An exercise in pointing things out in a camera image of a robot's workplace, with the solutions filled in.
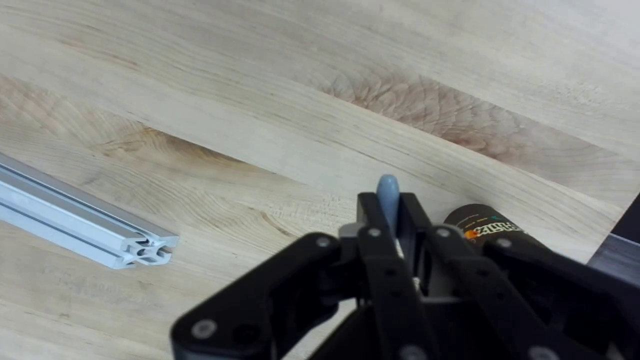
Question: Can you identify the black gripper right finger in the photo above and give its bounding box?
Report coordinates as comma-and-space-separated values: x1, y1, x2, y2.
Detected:
397, 191, 640, 360

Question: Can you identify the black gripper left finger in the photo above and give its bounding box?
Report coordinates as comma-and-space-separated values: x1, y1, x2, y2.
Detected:
167, 191, 435, 360

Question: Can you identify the brown paper coffee cup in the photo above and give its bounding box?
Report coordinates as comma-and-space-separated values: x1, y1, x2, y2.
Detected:
442, 202, 525, 248

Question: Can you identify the grey marker pen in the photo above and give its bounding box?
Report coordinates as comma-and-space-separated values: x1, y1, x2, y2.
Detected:
374, 174, 401, 231

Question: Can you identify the white table drawer base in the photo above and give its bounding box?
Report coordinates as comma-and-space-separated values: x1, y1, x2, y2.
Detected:
587, 229, 640, 285

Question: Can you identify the aluminium extrusion rail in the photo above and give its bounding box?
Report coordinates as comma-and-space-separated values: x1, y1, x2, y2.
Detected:
0, 150, 179, 269

